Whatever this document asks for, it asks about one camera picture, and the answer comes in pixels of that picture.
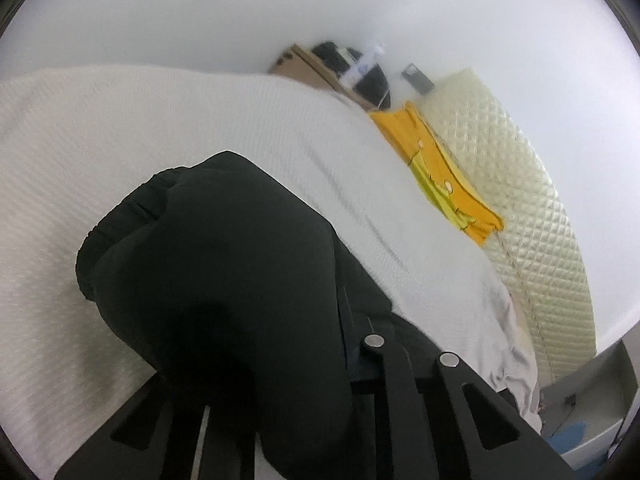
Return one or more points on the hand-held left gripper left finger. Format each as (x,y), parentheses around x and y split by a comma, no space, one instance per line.
(165,455)

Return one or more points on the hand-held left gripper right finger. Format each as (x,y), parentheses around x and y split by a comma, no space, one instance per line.
(400,410)

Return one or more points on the black jacket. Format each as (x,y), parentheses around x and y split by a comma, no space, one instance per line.
(210,260)

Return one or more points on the yellow pillow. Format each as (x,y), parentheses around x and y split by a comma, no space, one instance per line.
(435,170)

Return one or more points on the cream quilted headboard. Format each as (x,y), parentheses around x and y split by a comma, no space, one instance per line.
(525,200)

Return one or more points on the black bag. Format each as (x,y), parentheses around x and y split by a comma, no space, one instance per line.
(372,85)

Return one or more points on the light textured bed sheet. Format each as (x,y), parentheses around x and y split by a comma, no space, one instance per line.
(200,110)

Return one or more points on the white bottle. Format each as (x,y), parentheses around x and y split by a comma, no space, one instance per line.
(361,65)

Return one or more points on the brown cardboard box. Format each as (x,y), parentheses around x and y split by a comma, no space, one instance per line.
(300,62)

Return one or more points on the dark wall socket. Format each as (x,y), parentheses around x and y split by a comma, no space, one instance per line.
(417,79)

